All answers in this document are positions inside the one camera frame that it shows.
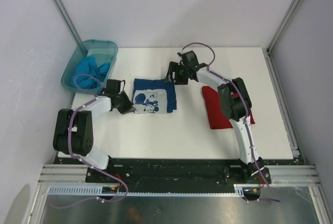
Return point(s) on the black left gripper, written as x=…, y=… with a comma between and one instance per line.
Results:
x=128, y=107

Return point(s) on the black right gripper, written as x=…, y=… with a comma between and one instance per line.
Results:
x=174, y=67

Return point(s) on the dark blue t-shirt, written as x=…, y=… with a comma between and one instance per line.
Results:
x=154, y=96

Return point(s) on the red t-shirt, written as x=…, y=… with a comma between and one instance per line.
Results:
x=215, y=117

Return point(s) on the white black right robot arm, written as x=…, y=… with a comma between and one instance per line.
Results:
x=234, y=102

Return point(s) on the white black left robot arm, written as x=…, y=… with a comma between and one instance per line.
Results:
x=73, y=133

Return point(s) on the light blue crumpled t-shirt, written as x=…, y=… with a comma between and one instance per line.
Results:
x=88, y=74

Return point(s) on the teal plastic bin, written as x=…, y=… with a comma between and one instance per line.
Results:
x=103, y=51

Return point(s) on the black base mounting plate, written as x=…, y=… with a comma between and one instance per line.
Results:
x=175, y=175

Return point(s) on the aluminium frame post left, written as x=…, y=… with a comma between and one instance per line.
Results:
x=67, y=20

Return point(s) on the aluminium frame post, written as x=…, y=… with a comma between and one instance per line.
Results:
x=287, y=18
x=67, y=20

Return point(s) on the aluminium frame post right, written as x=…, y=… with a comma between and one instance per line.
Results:
x=287, y=18

